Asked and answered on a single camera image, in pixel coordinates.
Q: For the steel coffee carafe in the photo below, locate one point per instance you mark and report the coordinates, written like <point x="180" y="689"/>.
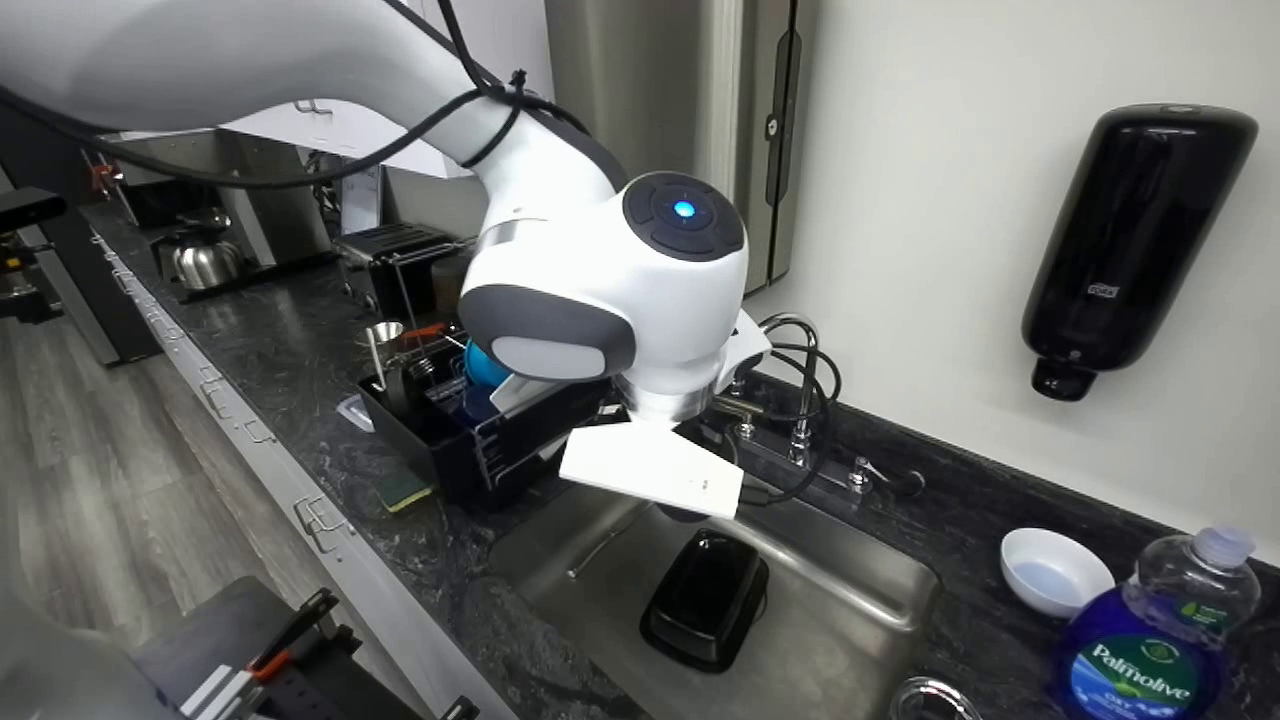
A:
<point x="203" y="263"/>

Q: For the black plastic food container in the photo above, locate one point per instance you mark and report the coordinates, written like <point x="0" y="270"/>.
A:
<point x="705" y="601"/>

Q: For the dark robot base table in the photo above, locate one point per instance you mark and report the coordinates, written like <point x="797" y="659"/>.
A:
<point x="227" y="640"/>

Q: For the stainless steel sink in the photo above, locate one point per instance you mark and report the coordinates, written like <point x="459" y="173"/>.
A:
<point x="827" y="627"/>

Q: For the white lower cabinets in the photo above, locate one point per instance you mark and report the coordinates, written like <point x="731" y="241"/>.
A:
<point x="392" y="605"/>

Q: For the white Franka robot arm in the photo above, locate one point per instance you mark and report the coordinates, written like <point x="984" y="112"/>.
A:
<point x="586" y="281"/>

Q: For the stainless paper towel dispenser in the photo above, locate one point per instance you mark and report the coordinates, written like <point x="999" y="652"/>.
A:
<point x="692" y="105"/>

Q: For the clear drinking glass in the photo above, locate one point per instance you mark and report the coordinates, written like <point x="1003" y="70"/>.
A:
<point x="934" y="701"/>

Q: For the green and yellow sponge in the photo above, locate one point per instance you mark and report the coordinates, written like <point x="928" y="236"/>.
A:
<point x="401" y="490"/>

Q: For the small white bowl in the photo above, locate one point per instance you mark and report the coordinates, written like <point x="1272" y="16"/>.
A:
<point x="1052" y="577"/>

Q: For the grey drip coffee maker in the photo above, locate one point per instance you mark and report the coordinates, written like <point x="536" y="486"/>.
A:
<point x="265" y="213"/>

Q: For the black wall soap dispenser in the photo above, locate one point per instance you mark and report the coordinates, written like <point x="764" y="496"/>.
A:
<point x="1132" y="241"/>

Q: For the blue dish soap bottle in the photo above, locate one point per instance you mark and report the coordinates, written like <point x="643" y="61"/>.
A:
<point x="1146" y="652"/>

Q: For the chrome sink faucet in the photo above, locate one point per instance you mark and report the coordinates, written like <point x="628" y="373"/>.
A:
<point x="874" y="472"/>

